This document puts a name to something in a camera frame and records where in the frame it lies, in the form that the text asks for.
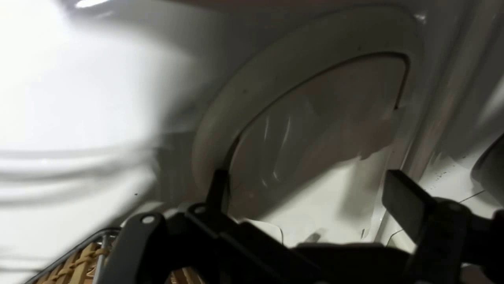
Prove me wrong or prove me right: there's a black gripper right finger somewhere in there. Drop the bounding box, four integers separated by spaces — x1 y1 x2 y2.
382 171 470 284

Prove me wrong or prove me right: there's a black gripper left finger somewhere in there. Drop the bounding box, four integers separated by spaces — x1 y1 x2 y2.
206 170 229 214

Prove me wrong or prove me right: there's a white washer top door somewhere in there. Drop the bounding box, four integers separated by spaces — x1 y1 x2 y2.
192 6 420 245

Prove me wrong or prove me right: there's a wicker basket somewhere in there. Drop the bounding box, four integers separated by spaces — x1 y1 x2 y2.
23 228 207 284

